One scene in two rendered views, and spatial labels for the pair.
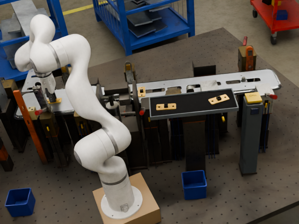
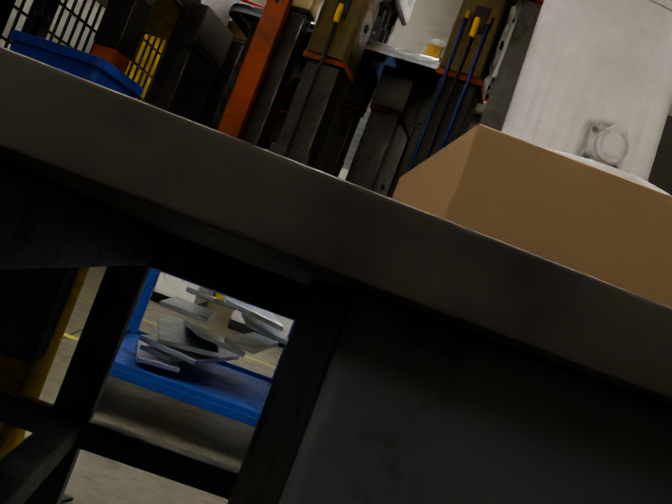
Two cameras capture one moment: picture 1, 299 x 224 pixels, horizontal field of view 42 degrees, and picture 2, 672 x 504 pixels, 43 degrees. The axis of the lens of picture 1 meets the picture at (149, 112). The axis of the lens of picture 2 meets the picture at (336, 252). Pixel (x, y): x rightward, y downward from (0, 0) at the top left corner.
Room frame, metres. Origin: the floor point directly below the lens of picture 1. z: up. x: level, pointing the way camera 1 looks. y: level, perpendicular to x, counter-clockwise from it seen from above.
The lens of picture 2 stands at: (0.41, 0.21, 0.65)
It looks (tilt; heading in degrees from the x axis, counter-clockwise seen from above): 3 degrees up; 10
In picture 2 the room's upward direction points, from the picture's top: 20 degrees clockwise
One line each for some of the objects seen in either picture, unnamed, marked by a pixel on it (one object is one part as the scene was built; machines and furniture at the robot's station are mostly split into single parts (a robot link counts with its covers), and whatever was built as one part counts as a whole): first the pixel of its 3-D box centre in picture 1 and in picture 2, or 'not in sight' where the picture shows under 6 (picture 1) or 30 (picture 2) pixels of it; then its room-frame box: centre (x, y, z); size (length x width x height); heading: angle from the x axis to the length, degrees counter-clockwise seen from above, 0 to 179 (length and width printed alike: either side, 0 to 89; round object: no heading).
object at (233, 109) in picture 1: (192, 103); not in sight; (1.28, -0.19, 1.16); 0.37 x 0.14 x 0.02; 87
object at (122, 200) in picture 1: (117, 188); (593, 91); (1.11, 0.18, 0.88); 0.19 x 0.19 x 0.18
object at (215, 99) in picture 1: (218, 98); not in sight; (1.28, -0.30, 1.17); 0.08 x 0.04 x 0.01; 104
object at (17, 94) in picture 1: (32, 130); (266, 36); (1.50, 0.60, 0.95); 0.03 x 0.01 x 0.50; 87
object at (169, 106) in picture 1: (166, 106); not in sight; (1.28, -0.07, 1.17); 0.08 x 0.04 x 0.01; 82
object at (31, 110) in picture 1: (41, 135); (269, 94); (1.53, 0.58, 0.88); 0.04 x 0.04 x 0.37; 87
